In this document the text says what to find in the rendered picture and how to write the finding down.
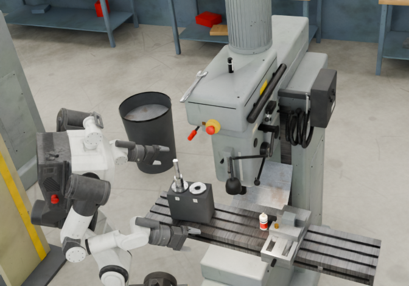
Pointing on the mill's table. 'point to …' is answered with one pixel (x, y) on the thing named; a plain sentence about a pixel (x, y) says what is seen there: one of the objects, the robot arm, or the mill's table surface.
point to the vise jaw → (285, 232)
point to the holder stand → (191, 202)
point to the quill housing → (243, 149)
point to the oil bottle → (263, 221)
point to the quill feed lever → (262, 159)
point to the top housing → (230, 89)
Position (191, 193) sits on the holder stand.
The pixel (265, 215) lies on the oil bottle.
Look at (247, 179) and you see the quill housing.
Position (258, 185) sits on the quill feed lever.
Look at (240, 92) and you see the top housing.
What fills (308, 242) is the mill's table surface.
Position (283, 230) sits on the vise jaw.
